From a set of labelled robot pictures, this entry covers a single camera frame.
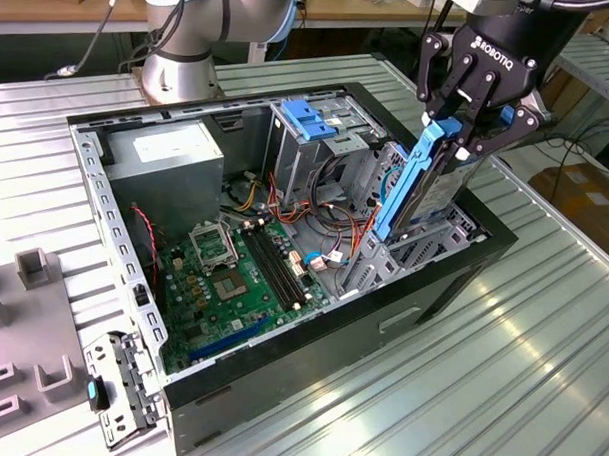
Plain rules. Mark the grey parts rack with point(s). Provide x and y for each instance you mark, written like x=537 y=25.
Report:
x=36 y=328

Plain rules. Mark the black PC case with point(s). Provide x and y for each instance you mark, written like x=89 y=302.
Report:
x=289 y=367

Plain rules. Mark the black latch blue button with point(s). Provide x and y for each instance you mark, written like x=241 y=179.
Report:
x=94 y=392

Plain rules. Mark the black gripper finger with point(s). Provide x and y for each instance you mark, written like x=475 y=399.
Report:
x=518 y=128
x=429 y=67

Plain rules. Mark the grey metal drive cage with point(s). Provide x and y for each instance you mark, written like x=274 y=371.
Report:
x=297 y=163

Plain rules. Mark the grey power supply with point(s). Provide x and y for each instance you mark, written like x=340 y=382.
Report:
x=165 y=198

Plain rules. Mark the hard disk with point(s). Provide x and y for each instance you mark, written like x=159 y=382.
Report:
x=408 y=186

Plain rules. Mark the small blue plastic tab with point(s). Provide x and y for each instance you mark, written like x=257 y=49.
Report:
x=400 y=152

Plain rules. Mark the black RAM slot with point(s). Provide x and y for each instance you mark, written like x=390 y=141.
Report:
x=287 y=267
x=273 y=267
x=266 y=267
x=280 y=267

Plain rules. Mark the metal slat side table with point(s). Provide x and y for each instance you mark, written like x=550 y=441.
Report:
x=605 y=68

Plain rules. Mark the grey metal disk bay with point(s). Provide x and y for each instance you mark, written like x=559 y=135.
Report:
x=378 y=264

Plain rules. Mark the green motherboard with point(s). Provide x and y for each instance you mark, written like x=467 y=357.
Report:
x=241 y=316

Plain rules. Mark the blue expansion slot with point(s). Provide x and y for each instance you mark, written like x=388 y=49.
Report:
x=229 y=339

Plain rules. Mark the metal card retention bracket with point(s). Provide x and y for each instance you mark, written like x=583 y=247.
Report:
x=125 y=362

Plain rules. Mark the CPU socket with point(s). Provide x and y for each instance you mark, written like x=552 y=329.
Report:
x=230 y=285

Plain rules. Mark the large cardboard box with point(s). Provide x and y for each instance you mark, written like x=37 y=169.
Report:
x=586 y=198

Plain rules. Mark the wooden desk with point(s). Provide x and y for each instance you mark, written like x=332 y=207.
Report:
x=42 y=4

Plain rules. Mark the blue plastic drive latch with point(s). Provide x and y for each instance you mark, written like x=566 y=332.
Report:
x=303 y=118

